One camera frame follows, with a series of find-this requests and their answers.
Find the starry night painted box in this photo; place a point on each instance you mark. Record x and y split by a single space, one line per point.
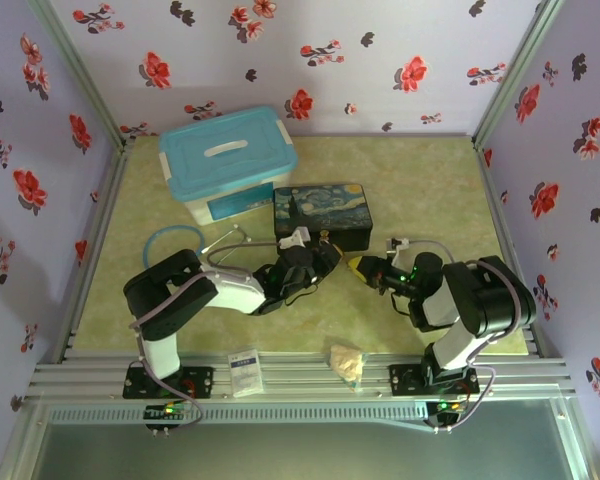
325 207

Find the aluminium frame post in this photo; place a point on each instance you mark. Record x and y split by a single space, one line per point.
517 70
80 75

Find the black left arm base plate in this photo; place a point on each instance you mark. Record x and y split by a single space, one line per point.
140 382

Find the blue lidded storage box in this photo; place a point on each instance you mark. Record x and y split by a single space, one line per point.
225 165

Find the white paper packet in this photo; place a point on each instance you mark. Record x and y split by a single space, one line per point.
245 372

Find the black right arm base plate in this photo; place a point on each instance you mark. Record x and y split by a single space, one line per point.
405 380

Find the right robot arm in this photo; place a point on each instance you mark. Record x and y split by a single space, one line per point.
480 310

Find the bag of cotton balls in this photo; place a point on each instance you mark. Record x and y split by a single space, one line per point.
347 365

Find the brass padlock with steel shackle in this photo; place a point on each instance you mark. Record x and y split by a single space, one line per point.
325 237

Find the aluminium frame rail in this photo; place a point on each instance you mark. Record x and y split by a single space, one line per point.
300 380

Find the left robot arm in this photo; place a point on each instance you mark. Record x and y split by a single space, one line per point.
180 300

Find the blue tube stethoscope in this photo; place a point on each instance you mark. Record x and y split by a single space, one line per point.
152 240

